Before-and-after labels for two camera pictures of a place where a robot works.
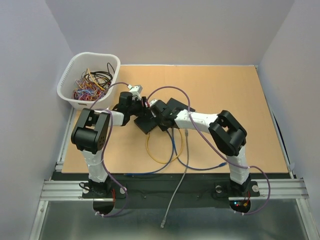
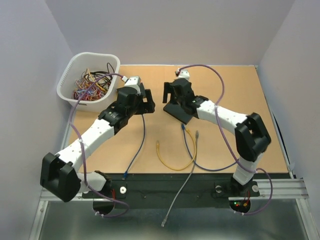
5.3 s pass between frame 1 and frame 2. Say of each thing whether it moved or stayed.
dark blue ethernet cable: moved
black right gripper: moved
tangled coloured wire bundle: stayed
